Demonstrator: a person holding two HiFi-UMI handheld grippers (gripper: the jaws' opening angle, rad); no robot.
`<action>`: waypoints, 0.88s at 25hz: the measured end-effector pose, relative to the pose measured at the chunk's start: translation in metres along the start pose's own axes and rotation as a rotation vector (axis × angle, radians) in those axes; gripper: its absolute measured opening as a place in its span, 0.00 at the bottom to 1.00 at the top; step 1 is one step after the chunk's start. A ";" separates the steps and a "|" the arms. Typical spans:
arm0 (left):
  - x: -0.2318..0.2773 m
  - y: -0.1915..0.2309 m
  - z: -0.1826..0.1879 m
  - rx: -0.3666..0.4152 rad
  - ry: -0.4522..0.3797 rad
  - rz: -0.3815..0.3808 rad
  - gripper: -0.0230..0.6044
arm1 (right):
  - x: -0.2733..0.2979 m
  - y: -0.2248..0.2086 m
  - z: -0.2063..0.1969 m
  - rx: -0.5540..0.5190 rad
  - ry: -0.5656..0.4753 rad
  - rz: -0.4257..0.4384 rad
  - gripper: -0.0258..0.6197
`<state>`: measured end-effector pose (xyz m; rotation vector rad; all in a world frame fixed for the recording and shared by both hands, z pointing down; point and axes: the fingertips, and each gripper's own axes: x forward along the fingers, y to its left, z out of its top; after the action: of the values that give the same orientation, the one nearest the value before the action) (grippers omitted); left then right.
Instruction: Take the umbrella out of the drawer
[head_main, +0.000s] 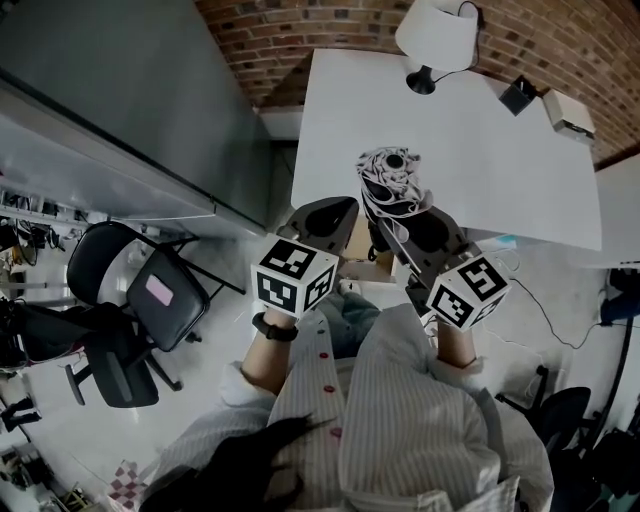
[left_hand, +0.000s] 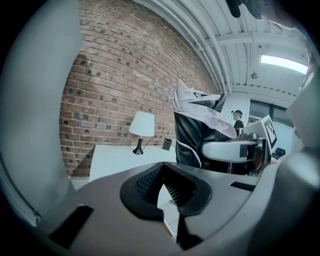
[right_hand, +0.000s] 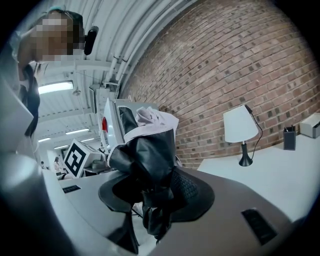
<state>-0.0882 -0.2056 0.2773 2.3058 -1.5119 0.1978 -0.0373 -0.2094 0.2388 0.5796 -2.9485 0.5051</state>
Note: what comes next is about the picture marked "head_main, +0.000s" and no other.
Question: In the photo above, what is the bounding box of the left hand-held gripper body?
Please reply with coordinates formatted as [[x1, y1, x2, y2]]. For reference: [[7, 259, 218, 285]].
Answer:
[[250, 225, 347, 319]]

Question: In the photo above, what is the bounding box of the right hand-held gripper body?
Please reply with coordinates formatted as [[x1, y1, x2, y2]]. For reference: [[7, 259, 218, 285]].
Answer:
[[404, 252, 512, 332]]

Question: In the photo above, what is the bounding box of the black and white cloth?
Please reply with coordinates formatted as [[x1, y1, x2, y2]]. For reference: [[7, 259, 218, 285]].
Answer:
[[354, 144, 437, 261]]

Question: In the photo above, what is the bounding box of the person's left forearm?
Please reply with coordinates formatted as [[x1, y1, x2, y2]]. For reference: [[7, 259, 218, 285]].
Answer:
[[239, 304, 301, 399]]

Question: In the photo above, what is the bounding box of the person's right forearm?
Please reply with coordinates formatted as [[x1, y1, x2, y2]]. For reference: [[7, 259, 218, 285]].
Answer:
[[433, 314, 480, 370]]

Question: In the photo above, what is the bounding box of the white desk cabinet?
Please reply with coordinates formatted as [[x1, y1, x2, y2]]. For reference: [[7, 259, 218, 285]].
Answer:
[[289, 47, 604, 252]]

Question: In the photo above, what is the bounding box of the black wristband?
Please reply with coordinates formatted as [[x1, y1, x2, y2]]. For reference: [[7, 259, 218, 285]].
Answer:
[[251, 310, 300, 342]]

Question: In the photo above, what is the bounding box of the blue jeans leg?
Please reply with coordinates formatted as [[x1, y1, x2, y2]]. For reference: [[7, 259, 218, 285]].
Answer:
[[319, 291, 384, 359]]

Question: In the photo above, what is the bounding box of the black folding chair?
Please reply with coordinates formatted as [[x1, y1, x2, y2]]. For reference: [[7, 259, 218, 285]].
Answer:
[[66, 221, 247, 353]]

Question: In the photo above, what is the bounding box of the striped button shirt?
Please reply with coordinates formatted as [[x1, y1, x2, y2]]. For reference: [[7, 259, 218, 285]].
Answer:
[[149, 299, 559, 512]]

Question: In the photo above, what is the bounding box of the pink flat pad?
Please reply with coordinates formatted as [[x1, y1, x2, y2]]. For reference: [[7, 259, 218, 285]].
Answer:
[[144, 274, 176, 306]]

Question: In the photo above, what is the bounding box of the black office chair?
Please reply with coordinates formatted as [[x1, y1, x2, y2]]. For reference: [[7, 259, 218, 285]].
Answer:
[[9, 299, 184, 410], [494, 364, 640, 501]]

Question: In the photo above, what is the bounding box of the black pen holder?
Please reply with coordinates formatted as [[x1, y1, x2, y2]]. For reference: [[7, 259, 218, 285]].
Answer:
[[498, 74, 540, 118]]

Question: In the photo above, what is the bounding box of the dark blue bag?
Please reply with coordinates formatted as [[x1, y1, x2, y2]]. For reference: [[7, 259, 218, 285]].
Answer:
[[599, 267, 640, 326]]

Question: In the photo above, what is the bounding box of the small white box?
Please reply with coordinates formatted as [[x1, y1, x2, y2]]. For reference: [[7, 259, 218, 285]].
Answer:
[[542, 88, 597, 145]]

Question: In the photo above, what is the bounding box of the white shade table lamp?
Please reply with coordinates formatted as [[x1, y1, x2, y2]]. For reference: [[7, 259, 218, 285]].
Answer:
[[394, 0, 486, 96]]

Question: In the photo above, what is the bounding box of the cluttered workbench shelf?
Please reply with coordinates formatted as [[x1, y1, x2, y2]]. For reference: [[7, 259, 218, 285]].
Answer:
[[0, 187, 114, 261]]

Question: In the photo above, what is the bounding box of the red checkered cloth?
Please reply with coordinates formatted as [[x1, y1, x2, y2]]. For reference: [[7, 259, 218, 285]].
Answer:
[[107, 460, 153, 507]]

